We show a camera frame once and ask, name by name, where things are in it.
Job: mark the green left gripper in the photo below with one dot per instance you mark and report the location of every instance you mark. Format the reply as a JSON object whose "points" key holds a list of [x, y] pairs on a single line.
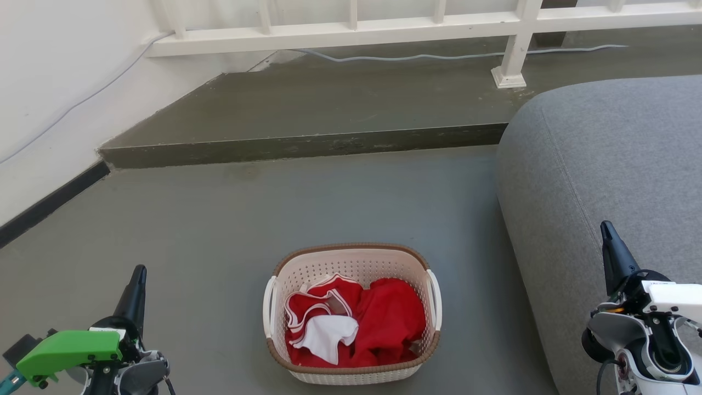
{"points": [[68, 348]]}

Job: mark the red garment with white trim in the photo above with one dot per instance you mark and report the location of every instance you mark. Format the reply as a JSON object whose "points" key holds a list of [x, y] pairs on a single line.
{"points": [[307, 305]]}

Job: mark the plain red garment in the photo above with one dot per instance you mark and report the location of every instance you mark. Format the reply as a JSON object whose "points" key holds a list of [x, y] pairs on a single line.
{"points": [[390, 318]]}

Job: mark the black baseboard strip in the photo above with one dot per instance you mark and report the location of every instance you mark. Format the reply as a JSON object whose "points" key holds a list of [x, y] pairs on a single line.
{"points": [[52, 202]]}

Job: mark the grey fabric sofa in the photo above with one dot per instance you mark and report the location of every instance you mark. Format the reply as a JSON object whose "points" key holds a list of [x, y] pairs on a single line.
{"points": [[598, 164]]}

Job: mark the white railing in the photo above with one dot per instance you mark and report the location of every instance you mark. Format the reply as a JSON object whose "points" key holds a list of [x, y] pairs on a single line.
{"points": [[340, 33]]}

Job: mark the beige perforated plastic laundry basket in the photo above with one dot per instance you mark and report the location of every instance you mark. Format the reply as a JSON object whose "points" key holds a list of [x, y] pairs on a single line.
{"points": [[356, 261]]}

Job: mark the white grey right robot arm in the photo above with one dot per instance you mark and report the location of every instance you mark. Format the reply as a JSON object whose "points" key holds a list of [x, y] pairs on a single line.
{"points": [[644, 348]]}

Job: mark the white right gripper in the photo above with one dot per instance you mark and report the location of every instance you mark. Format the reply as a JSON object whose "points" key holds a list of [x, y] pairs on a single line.
{"points": [[666, 296]]}

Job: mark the white cloth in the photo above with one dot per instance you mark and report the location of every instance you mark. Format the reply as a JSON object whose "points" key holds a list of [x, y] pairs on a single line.
{"points": [[327, 333]]}

